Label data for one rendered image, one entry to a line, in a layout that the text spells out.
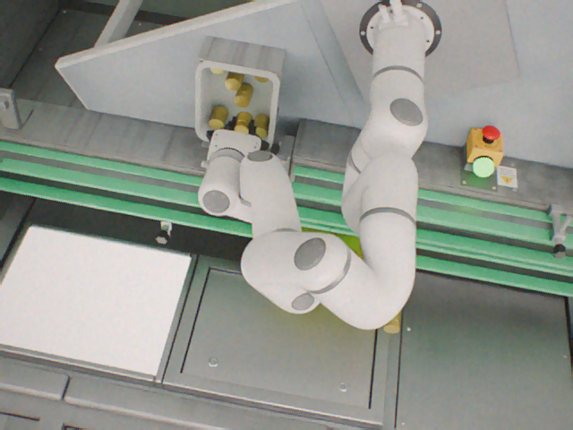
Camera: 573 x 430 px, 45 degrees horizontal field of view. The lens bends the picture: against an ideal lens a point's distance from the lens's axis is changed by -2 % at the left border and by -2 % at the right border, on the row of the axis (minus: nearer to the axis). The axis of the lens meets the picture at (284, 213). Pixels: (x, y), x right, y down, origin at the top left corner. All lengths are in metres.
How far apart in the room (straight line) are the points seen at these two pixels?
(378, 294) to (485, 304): 0.80
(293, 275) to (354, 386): 0.62
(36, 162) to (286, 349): 0.71
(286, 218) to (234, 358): 0.46
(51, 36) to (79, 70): 0.67
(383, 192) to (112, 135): 0.82
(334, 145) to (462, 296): 0.51
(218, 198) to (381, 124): 0.34
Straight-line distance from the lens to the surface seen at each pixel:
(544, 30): 1.45
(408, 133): 1.12
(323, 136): 1.56
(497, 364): 1.70
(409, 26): 1.32
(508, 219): 1.55
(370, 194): 1.05
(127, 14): 1.86
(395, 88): 1.18
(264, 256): 1.01
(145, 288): 1.62
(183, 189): 1.58
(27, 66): 2.24
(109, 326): 1.58
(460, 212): 1.52
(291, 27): 1.45
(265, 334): 1.57
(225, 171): 1.30
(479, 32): 1.38
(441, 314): 1.72
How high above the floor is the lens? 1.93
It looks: 39 degrees down
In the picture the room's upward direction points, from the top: 168 degrees counter-clockwise
